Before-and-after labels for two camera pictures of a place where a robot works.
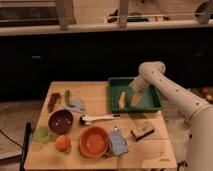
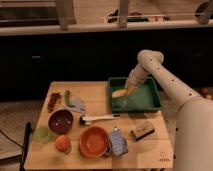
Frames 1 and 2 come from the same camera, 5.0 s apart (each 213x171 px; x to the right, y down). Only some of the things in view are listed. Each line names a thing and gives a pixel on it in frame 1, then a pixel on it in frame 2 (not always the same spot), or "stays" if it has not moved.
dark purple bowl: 60,121 stays
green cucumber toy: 67,97 stays
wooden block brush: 143,131 stays
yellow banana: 122,100 → 118,93
